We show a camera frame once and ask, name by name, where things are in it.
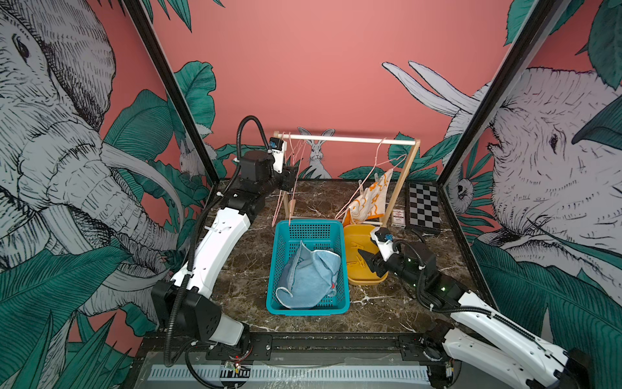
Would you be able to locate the white slotted cable duct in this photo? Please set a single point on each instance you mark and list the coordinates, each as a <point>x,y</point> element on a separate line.
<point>265,373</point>

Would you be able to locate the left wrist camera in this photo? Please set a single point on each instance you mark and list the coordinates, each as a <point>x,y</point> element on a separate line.
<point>279,148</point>

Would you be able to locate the yellow plastic tray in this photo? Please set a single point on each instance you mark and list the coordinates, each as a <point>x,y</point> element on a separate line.
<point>358,237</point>

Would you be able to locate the blue dotted towel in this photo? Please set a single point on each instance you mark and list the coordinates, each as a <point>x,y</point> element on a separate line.
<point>333,287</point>

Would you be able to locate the wooden clothes rack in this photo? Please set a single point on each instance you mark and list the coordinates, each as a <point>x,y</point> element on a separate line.
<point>345,153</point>

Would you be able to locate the dark blue towel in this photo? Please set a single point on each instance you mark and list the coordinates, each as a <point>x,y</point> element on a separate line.
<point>306,278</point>

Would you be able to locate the checkerboard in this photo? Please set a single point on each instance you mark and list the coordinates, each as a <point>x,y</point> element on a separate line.
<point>423,213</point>

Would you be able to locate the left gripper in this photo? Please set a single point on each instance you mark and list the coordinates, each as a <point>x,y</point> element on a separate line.
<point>287,177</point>

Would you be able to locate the pink wire hanger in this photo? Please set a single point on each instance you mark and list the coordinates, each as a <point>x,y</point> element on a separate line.
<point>289,160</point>

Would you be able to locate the teal plastic basket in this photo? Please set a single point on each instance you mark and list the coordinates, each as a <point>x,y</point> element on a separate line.
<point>316,234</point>

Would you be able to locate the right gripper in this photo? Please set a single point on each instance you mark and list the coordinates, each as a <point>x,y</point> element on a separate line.
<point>373,262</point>

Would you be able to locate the small white red box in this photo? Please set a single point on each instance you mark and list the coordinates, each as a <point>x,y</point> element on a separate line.
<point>398,218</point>

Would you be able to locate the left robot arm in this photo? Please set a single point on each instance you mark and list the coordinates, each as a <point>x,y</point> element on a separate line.
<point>183,304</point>

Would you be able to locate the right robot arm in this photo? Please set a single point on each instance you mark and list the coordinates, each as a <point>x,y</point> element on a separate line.
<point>475,333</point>

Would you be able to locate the cream orange towel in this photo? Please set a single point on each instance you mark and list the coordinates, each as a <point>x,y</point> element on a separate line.
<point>371,204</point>

